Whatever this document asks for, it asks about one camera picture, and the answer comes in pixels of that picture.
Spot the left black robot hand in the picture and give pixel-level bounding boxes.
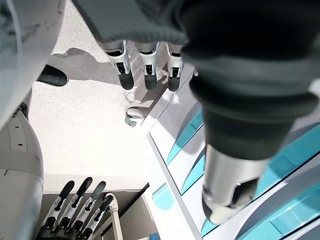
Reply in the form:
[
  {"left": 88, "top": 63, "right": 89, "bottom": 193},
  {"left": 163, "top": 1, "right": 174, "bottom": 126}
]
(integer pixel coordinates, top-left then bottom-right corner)
[{"left": 72, "top": 0, "right": 320, "bottom": 225}]

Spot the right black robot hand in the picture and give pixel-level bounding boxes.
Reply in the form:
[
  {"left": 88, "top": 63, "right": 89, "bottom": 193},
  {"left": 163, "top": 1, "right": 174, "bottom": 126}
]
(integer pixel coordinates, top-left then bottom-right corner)
[{"left": 39, "top": 176, "right": 116, "bottom": 240}]

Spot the right silver robot leg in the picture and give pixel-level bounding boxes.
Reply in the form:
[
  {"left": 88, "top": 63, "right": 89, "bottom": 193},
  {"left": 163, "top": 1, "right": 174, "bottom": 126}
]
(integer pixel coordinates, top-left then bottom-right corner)
[{"left": 0, "top": 99, "right": 45, "bottom": 240}]

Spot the silver robot leg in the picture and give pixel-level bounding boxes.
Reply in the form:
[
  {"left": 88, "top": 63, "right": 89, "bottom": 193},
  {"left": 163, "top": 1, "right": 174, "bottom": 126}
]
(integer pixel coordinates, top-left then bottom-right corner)
[
  {"left": 0, "top": 0, "right": 69, "bottom": 126},
  {"left": 0, "top": 99, "right": 45, "bottom": 240}
]

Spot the white medical cart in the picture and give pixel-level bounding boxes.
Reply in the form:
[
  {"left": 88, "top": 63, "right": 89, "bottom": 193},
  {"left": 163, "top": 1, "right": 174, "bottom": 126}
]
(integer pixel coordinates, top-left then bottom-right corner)
[{"left": 139, "top": 62, "right": 320, "bottom": 240}]

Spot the left silver robot leg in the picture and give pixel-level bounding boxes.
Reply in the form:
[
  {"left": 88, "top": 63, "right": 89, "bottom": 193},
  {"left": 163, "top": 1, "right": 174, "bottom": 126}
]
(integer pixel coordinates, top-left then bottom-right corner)
[{"left": 0, "top": 0, "right": 69, "bottom": 126}]

